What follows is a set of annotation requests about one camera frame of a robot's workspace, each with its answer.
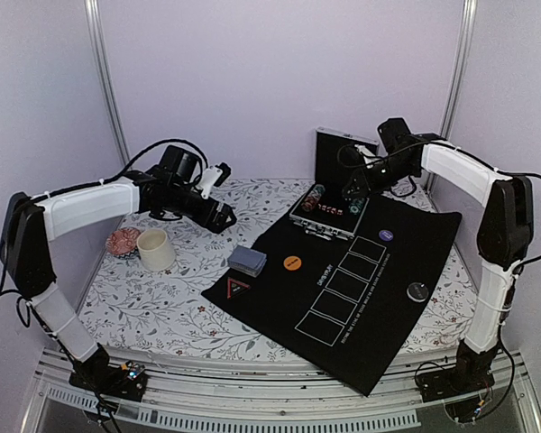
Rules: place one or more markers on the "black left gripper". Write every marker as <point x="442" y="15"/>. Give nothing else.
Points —
<point x="218" y="225"/>

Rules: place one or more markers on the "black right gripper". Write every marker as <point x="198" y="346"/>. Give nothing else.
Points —
<point x="362" y="182"/>

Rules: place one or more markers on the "blue playing card deck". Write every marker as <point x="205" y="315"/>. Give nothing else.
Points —
<point x="247" y="260"/>

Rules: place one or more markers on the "purple small blind button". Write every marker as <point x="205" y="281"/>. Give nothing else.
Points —
<point x="386" y="235"/>

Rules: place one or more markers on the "orange big blind button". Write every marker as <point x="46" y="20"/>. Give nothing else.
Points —
<point x="292" y="263"/>

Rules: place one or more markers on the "black white dealer button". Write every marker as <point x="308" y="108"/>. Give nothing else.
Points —
<point x="417" y="292"/>

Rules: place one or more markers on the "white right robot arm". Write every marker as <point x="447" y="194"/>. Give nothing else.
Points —
<point x="504" y="235"/>

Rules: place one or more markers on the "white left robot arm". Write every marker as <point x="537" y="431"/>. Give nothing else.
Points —
<point x="40" y="246"/>

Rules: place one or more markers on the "green blue black chip row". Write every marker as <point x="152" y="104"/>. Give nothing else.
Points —
<point x="355" y="206"/>

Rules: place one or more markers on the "aluminium poker chip case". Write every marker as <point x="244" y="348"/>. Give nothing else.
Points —
<point x="333" y="176"/>

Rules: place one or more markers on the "red dice row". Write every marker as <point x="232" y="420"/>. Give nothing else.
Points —
<point x="331" y="210"/>

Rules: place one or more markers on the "triangular all in button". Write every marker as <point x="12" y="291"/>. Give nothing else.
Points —
<point x="235" y="288"/>

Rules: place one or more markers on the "cream cylindrical cup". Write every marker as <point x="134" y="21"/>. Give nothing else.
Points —
<point x="156" y="252"/>

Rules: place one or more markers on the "red patterned small bowl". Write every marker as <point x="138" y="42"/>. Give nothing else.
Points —
<point x="122" y="243"/>

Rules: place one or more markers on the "black poker table mat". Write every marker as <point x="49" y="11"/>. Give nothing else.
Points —
<point x="346" y="310"/>

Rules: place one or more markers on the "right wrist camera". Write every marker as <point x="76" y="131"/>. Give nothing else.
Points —
<point x="353" y="156"/>

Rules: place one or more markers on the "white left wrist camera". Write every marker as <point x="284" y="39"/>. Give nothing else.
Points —
<point x="213" y="177"/>

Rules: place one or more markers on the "front aluminium rail base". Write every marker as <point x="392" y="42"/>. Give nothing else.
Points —
<point x="190" y="394"/>

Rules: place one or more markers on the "right aluminium frame post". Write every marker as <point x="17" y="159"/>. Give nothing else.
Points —
<point x="462" y="52"/>

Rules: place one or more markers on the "aluminium frame post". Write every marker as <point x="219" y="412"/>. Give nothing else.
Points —
<point x="462" y="52"/>
<point x="97" y="40"/>

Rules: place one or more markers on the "left aluminium frame post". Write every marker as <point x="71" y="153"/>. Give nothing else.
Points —
<point x="97" y="40"/>

